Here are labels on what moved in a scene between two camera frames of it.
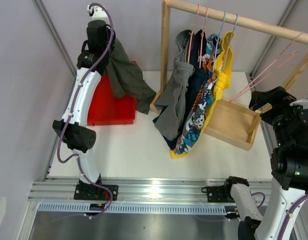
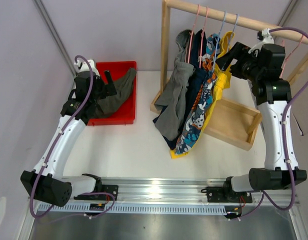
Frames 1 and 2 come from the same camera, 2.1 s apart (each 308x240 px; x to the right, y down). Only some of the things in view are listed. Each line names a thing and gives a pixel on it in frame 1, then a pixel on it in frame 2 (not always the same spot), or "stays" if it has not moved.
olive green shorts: (126, 78) to (122, 87)
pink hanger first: (191, 36) stays
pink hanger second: (201, 36) stays
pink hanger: (246, 87) to (283, 45)
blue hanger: (232, 36) stays
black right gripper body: (280, 98) to (246, 67)
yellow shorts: (222, 64) stays
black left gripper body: (108, 33) to (102, 92)
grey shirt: (169, 106) stays
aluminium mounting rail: (144, 190) stays
